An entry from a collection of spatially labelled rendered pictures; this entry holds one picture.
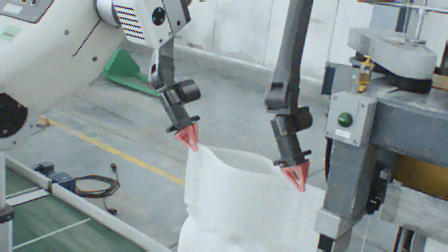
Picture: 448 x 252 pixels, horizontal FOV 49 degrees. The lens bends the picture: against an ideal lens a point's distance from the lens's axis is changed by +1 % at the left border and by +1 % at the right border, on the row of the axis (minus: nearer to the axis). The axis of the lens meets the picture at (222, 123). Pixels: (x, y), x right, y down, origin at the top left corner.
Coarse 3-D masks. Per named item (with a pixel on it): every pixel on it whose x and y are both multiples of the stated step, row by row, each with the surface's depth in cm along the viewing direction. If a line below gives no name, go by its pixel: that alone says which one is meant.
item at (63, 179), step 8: (32, 168) 270; (40, 168) 264; (48, 168) 265; (48, 176) 259; (56, 176) 260; (64, 176) 261; (72, 176) 262; (64, 184) 256; (72, 184) 260; (72, 192) 261
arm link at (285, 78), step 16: (304, 0) 127; (288, 16) 129; (304, 16) 128; (288, 32) 127; (304, 32) 129; (288, 48) 127; (288, 64) 126; (272, 80) 128; (288, 80) 125; (272, 96) 127
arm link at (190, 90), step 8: (168, 72) 148; (168, 80) 148; (184, 80) 153; (192, 80) 155; (160, 88) 150; (168, 88) 153; (184, 88) 152; (192, 88) 153; (184, 96) 152; (192, 96) 153
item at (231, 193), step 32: (192, 160) 150; (224, 160) 147; (256, 160) 145; (192, 192) 153; (224, 192) 136; (256, 192) 132; (288, 192) 132; (320, 192) 126; (192, 224) 147; (224, 224) 138; (256, 224) 135; (288, 224) 134
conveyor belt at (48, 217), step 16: (16, 208) 227; (32, 208) 228; (48, 208) 230; (64, 208) 232; (16, 224) 214; (32, 224) 215; (48, 224) 217; (64, 224) 218; (80, 224) 220; (96, 224) 221; (16, 240) 202; (32, 240) 204; (48, 240) 205; (64, 240) 206; (80, 240) 208; (96, 240) 209; (112, 240) 210
